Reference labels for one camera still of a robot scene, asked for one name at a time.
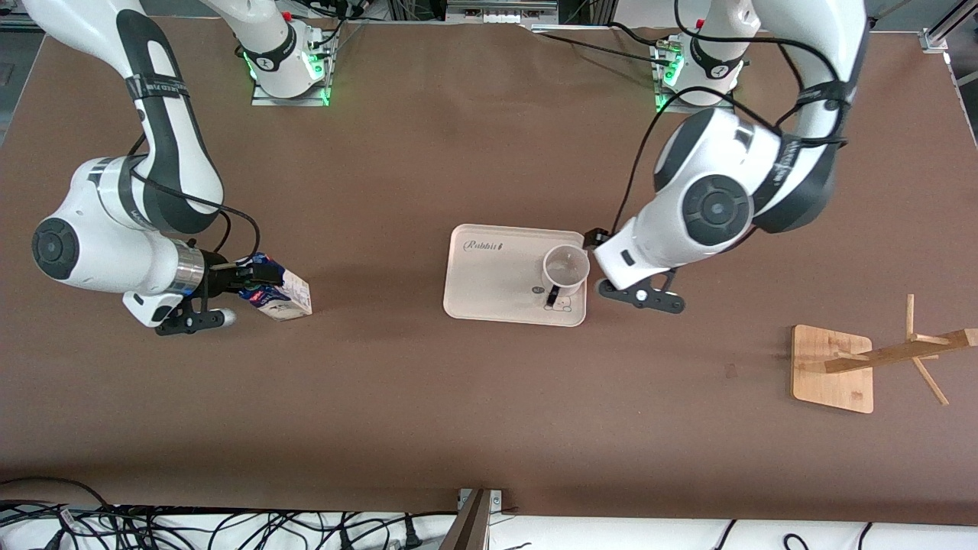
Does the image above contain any blue white milk carton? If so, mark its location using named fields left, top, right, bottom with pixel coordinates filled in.
left=241, top=254, right=313, bottom=322

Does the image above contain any white smiley face cup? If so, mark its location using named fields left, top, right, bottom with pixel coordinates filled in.
left=542, top=244, right=591, bottom=310

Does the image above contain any wooden cup rack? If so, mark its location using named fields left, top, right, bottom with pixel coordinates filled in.
left=791, top=294, right=978, bottom=415

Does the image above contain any cream rabbit print tray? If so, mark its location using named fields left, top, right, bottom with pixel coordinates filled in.
left=442, top=223, right=589, bottom=328

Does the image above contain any white board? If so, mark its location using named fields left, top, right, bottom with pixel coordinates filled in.
left=0, top=504, right=978, bottom=550

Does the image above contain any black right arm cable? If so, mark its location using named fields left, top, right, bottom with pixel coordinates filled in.
left=126, top=130, right=262, bottom=270

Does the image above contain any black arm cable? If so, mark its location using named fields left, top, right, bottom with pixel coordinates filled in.
left=126, top=130, right=262, bottom=270
left=615, top=0, right=850, bottom=230

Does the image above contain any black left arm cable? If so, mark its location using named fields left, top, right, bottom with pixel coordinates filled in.
left=615, top=0, right=850, bottom=230

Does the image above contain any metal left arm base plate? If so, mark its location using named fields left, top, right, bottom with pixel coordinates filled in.
left=655, top=84, right=736, bottom=115

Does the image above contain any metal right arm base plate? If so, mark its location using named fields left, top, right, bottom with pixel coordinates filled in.
left=251, top=73, right=332, bottom=108

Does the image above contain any grey metal rail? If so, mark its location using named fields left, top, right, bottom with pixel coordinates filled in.
left=447, top=0, right=559, bottom=22

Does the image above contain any small metal bracket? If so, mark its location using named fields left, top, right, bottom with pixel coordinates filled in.
left=457, top=487, right=504, bottom=511

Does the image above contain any grey metal post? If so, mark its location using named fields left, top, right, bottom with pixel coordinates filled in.
left=439, top=489, right=491, bottom=550

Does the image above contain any aluminium frame profile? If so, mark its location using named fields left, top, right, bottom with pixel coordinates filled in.
left=921, top=0, right=978, bottom=81

